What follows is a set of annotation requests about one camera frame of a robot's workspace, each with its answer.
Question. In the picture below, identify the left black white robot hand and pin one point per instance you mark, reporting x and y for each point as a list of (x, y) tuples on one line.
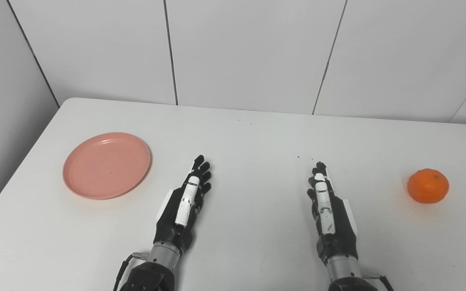
[(175, 226)]

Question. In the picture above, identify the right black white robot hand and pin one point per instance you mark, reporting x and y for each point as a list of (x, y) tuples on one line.
[(334, 226)]

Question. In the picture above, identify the pink round plate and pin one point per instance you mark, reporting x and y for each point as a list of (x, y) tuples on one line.
[(106, 165)]

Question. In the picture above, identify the orange fruit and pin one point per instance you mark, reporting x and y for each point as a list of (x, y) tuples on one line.
[(428, 186)]

